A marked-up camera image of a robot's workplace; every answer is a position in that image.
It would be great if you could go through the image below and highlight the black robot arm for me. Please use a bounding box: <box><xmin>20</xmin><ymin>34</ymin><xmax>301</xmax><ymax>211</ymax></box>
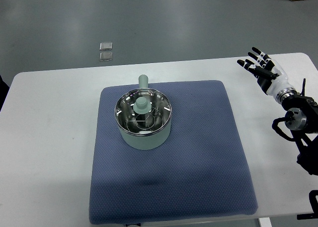
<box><xmin>272</xmin><ymin>79</ymin><xmax>318</xmax><ymax>175</ymax></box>

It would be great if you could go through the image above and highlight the wire steamer rack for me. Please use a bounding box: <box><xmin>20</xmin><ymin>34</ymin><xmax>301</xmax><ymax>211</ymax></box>
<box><xmin>125</xmin><ymin>108</ymin><xmax>164</xmax><ymax>134</ymax></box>

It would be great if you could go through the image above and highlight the blue quilted mat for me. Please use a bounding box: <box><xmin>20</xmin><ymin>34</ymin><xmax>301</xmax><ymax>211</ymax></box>
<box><xmin>89</xmin><ymin>80</ymin><xmax>258</xmax><ymax>225</ymax></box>

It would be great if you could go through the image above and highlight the upper silver floor plate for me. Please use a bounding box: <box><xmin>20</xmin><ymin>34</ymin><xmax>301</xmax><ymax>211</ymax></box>
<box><xmin>99</xmin><ymin>42</ymin><xmax>113</xmax><ymax>51</ymax></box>

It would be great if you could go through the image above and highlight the glass lid with green knob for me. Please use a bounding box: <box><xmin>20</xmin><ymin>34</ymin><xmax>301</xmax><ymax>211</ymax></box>
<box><xmin>114</xmin><ymin>88</ymin><xmax>172</xmax><ymax>136</ymax></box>

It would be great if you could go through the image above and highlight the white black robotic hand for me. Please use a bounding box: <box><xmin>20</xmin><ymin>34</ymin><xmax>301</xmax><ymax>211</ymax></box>
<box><xmin>237</xmin><ymin>47</ymin><xmax>297</xmax><ymax>104</ymax></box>

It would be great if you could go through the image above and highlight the white table leg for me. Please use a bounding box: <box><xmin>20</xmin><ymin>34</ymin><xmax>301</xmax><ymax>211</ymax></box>
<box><xmin>258</xmin><ymin>218</ymin><xmax>272</xmax><ymax>227</ymax></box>

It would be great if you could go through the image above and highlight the green pot with handle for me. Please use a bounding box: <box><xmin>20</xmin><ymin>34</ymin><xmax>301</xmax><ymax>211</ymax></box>
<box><xmin>118</xmin><ymin>75</ymin><xmax>171</xmax><ymax>151</ymax></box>

